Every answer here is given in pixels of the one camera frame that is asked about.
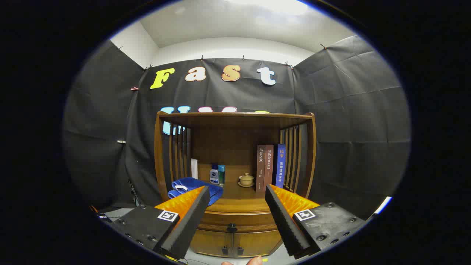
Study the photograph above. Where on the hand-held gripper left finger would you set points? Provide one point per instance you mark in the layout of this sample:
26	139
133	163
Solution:
191	224

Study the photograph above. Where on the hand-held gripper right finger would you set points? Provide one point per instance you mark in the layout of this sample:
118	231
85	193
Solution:
285	224

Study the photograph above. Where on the wooden cabinet door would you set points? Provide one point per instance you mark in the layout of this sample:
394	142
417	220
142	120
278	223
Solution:
211	243
255	243

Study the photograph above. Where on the wooden countertop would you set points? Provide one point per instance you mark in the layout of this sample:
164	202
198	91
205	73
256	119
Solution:
239	197

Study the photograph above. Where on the wooden cabinet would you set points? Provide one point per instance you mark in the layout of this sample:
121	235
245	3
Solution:
228	147

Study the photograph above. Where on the folded blue towel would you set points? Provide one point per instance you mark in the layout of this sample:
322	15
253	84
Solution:
191	184

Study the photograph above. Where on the white bottle with blue cap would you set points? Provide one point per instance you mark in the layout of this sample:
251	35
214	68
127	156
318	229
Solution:
214	176

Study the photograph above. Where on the white tube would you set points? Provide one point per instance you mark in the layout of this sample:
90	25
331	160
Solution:
194	169

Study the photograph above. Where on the teal glass bottle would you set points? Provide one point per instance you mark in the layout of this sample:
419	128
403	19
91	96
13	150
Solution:
221	175

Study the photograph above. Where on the beige lidded teacup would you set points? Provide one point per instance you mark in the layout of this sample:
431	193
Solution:
246	180

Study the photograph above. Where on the blue book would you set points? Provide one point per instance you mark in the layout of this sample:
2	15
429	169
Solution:
280	165

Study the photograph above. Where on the dark brown book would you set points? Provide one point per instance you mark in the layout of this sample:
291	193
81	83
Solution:
260	169

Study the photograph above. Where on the black device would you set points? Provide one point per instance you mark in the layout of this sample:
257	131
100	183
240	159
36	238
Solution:
104	216

